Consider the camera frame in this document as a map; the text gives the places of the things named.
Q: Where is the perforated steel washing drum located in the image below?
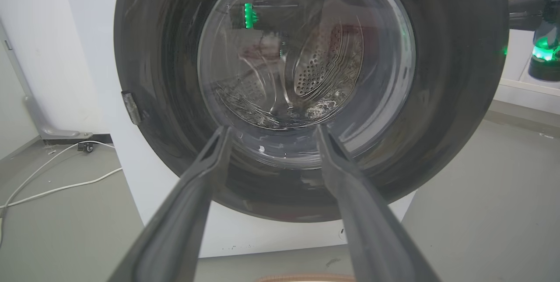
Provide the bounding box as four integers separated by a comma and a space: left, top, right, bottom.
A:
210, 0, 366, 130

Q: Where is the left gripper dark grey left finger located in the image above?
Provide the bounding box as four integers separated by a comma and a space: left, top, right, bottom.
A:
107, 125, 233, 282

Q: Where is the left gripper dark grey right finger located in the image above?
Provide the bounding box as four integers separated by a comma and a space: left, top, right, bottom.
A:
315, 124, 441, 282

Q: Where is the grey door latch handle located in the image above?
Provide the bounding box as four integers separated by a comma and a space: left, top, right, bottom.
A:
121, 91, 144, 125

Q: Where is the round dark washing machine door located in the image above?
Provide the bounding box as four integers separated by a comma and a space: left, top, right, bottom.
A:
113, 0, 511, 223

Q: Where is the grey metal stand leg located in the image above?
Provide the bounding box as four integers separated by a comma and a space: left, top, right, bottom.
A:
0, 19, 94, 141

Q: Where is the white floor cable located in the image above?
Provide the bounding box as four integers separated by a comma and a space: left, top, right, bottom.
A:
0, 141, 123, 247

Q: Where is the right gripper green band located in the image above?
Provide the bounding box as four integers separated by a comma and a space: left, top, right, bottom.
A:
508, 0, 560, 82

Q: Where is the white washing machine body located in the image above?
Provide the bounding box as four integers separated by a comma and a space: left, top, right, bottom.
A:
60, 0, 417, 259

